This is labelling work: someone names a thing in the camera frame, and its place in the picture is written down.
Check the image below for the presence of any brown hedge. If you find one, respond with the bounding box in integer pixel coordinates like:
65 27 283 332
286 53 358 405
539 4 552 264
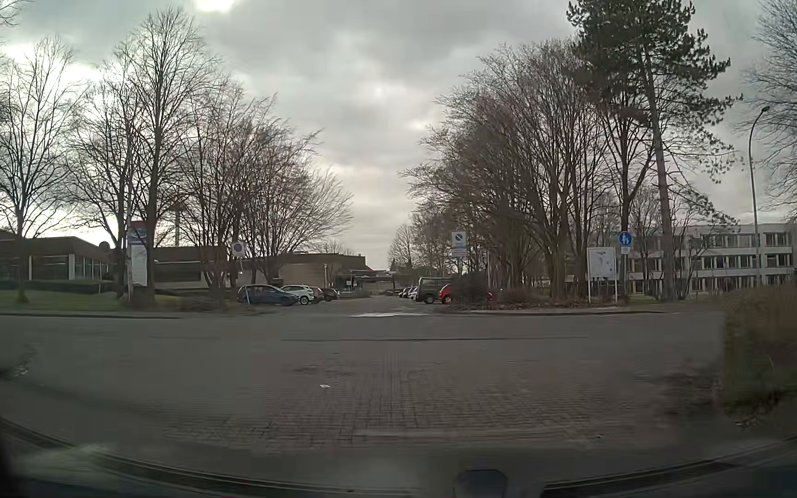
720 282 797 409

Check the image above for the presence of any grass verge with trees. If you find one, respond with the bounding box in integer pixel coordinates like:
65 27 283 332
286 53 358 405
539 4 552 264
0 288 247 319

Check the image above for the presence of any white information board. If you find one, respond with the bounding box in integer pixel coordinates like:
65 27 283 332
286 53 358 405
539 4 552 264
586 247 618 305

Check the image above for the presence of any car's own bonnet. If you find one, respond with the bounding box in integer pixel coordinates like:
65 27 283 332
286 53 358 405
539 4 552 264
0 415 797 498

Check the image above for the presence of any row of bare trees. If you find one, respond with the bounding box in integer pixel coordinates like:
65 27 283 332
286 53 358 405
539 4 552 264
0 7 354 308

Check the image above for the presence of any round blue pedestrian road sign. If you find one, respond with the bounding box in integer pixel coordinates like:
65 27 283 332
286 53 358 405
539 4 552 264
618 230 633 300

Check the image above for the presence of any white multi-storey office building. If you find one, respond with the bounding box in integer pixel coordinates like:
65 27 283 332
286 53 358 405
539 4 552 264
620 207 797 296

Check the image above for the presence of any planted island with bushes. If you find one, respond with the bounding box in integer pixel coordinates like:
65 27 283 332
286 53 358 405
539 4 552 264
440 273 676 316

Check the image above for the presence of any tall pine tree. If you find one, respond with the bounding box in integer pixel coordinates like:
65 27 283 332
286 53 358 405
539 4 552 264
567 0 742 302

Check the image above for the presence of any tall curved lamp post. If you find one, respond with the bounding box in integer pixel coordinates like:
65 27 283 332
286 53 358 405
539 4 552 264
748 105 772 287

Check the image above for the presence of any group of bare trees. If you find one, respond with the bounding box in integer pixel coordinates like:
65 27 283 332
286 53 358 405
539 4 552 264
388 40 638 305

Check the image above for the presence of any dark blue parked car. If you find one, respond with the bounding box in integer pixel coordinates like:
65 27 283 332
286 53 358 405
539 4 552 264
237 284 300 307

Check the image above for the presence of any white parking zone road sign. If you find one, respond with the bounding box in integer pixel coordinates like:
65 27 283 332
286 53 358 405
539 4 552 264
451 230 468 278

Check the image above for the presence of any dark green van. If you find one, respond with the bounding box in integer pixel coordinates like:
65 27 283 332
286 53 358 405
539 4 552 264
415 277 452 304

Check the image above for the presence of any red parked car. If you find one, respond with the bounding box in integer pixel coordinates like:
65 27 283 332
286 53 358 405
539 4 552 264
439 284 494 305

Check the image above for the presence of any brown brick building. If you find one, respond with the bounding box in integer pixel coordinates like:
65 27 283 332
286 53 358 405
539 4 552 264
152 245 394 291

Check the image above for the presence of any round no-parking road sign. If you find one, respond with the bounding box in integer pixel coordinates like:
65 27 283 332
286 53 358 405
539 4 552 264
231 241 246 305

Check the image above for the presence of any grey paved road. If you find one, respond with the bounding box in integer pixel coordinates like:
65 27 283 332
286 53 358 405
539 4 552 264
0 295 759 457

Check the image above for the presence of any tall white info pillar sign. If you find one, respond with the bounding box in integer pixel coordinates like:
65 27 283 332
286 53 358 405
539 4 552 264
126 220 149 302

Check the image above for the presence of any low dark flat-roofed building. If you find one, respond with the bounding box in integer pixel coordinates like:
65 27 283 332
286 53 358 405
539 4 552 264
0 216 117 290

